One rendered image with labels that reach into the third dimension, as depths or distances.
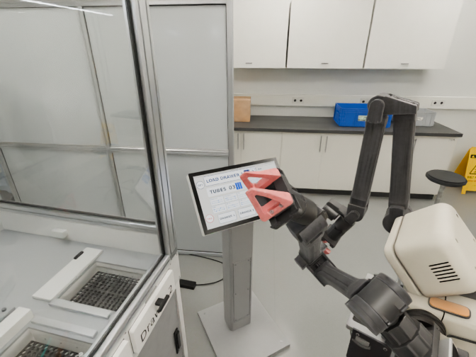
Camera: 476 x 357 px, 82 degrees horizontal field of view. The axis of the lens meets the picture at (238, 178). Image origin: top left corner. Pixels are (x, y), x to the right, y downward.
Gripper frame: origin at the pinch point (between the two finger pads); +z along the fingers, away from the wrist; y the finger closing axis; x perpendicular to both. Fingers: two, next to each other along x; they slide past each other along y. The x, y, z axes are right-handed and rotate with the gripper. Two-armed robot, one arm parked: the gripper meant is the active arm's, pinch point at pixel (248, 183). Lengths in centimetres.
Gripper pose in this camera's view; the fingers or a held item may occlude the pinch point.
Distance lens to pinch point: 45.7
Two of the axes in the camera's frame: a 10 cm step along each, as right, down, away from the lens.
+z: -6.5, -3.2, -6.9
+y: -2.7, -7.5, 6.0
